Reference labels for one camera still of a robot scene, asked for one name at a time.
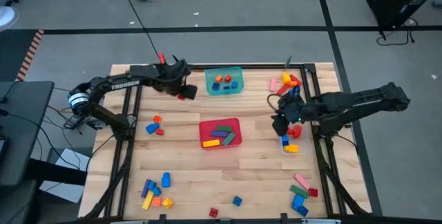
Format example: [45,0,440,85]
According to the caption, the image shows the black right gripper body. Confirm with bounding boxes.
[273,95,314,125]

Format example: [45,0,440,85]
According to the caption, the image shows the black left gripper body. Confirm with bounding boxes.
[153,59,191,96]

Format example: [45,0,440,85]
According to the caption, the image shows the clear translucent plastic bin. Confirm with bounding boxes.
[278,122,311,156]

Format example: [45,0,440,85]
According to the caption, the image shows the red translucent plastic bin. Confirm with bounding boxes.
[198,117,243,151]

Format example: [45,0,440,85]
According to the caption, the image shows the teal translucent plastic bin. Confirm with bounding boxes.
[204,66,245,97]

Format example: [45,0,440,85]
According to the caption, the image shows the black side table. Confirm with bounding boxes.
[0,80,56,187]

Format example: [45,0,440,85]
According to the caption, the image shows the white floor sheet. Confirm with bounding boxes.
[39,147,93,204]

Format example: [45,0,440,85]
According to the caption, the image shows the black floor mat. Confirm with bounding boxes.
[0,29,44,82]

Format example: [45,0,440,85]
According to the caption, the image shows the white round object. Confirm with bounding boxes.
[0,6,20,33]

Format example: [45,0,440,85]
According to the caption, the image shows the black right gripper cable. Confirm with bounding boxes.
[267,93,284,113]

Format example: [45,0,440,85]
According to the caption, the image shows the thin black floor cable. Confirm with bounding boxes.
[120,0,162,57]

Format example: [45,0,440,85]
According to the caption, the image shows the black floor cable with plug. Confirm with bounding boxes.
[375,16,419,47]

